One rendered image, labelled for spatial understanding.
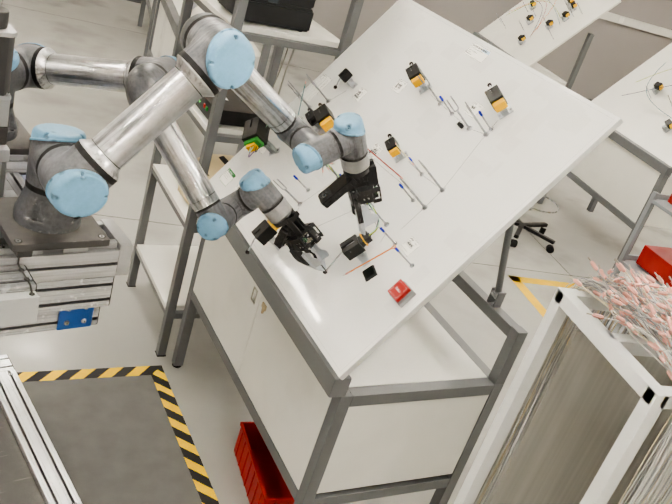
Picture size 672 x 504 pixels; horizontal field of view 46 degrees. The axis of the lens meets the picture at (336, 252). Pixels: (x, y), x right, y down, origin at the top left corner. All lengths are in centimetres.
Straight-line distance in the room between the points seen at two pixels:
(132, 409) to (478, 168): 169
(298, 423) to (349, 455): 18
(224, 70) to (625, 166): 484
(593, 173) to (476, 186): 427
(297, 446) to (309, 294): 47
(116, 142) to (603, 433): 133
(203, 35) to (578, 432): 126
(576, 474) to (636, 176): 422
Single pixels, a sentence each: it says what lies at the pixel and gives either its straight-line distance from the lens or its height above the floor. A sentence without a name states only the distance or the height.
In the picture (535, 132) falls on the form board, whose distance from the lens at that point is 233.
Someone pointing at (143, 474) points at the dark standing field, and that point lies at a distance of 300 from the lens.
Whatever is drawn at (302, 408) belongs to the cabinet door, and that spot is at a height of 62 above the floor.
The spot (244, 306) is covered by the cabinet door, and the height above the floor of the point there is 64.
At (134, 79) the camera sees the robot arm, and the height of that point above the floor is 145.
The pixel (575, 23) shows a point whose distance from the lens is 806.
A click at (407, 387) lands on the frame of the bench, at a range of 237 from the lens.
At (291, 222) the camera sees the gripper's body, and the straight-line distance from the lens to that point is 219.
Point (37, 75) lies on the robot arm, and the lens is 237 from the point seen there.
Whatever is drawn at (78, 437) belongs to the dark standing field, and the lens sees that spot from 311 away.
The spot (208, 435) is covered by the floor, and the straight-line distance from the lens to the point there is 321.
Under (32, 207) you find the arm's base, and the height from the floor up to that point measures 121.
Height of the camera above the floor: 209
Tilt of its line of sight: 26 degrees down
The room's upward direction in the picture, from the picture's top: 18 degrees clockwise
